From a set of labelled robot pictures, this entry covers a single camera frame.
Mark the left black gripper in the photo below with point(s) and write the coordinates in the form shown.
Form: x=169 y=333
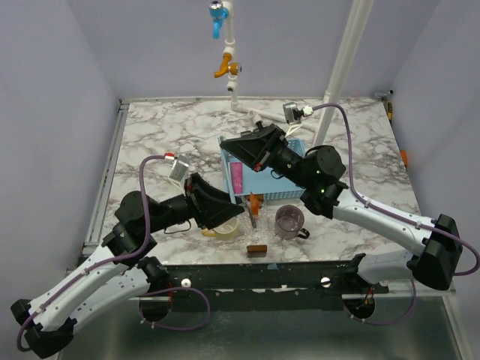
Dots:
x=210 y=205

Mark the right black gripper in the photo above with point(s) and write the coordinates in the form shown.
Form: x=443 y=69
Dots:
x=258 y=151

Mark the yellow ceramic mug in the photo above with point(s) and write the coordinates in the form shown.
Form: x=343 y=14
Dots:
x=227 y=230

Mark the light blue plastic basket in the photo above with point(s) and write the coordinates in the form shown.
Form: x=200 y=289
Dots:
x=262 y=183

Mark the orange toothpaste tube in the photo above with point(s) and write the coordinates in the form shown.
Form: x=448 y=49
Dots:
x=255 y=204

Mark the grey toothbrush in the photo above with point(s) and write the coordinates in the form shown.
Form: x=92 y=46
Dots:
x=253 y=220

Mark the clear tray with brown ends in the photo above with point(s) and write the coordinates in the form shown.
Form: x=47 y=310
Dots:
x=256 y=250

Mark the purple plastic cup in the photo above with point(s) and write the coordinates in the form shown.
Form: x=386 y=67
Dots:
x=289 y=223

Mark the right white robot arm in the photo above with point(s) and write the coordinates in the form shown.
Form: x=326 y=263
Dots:
x=430 y=251

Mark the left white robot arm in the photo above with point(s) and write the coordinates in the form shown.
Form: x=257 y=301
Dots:
x=120 y=266

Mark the pink toothbrush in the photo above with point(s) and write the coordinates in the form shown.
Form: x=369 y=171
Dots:
x=236 y=177

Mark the black tee valve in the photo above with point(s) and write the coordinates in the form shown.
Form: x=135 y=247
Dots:
x=251 y=133

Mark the white horizontal pipe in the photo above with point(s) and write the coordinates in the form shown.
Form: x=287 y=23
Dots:
x=256 y=114

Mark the orange brass tap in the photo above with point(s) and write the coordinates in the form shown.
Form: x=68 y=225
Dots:
x=227 y=67

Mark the white vertical pipe with fittings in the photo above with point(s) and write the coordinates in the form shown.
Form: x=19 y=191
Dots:
x=230 y=47

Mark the blue tap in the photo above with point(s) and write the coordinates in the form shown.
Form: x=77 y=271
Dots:
x=218 y=13

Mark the yellow tool in corner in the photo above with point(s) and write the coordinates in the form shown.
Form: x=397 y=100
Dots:
x=386 y=98

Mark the white diagonal pole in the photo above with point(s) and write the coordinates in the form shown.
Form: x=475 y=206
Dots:
x=355 y=26

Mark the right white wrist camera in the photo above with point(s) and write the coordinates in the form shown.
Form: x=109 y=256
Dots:
x=293 y=116

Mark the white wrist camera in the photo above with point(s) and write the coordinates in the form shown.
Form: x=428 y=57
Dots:
x=293 y=116
x=180 y=165

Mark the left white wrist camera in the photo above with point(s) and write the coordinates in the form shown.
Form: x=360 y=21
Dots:
x=180 y=165

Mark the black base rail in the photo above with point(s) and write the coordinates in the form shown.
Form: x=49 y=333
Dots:
x=234 y=287

